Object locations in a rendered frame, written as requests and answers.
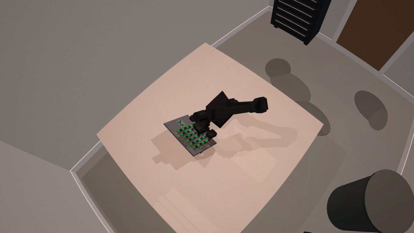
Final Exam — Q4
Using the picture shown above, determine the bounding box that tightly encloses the grey switch panel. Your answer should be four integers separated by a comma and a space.
164, 115, 217, 157

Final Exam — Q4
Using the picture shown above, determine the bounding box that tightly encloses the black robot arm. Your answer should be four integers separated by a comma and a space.
193, 97, 268, 133

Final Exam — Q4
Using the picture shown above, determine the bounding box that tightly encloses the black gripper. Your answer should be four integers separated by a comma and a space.
189, 115, 217, 139

